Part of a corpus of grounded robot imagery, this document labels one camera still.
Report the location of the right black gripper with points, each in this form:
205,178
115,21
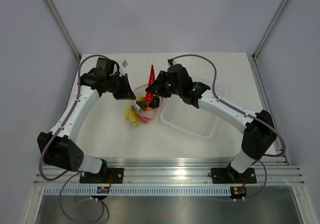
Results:
157,86

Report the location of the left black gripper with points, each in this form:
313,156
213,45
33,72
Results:
127,92

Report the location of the yellow banana bunch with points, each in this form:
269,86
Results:
131,115

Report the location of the green avocado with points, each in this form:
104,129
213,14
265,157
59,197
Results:
141,105

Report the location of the clear zip bag orange zipper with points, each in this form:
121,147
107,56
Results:
140,96

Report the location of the red chili pepper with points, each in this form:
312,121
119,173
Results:
149,95

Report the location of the red dragon fruit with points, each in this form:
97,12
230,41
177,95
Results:
146,115

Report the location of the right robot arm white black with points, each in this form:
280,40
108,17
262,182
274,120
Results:
256,127

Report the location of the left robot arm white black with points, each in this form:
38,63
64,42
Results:
58,147

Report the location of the white plastic perforated basket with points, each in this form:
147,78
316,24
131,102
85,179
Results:
188,119

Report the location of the left small circuit board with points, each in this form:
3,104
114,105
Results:
103,190

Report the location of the small circuit board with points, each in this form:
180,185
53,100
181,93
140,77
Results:
103,190
238,191

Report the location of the right small circuit board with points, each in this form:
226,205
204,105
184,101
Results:
238,191

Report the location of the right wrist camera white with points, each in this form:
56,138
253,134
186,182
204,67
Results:
171,62

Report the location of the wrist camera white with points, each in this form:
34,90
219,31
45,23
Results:
122,65
171,62

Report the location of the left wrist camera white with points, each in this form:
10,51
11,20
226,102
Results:
122,65

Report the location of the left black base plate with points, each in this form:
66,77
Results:
110,175

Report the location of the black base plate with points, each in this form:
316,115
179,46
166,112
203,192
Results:
110,175
226,175

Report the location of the aluminium mounting rail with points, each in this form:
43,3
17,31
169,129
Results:
194,171

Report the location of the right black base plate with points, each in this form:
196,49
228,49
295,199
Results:
226,175

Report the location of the left aluminium frame post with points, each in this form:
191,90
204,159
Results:
54,12

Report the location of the aluminium frame post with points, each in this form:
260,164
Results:
270,28
54,12

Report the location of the white slotted cable duct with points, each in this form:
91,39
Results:
211,191

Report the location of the right aluminium frame post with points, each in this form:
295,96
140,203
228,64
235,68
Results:
270,28

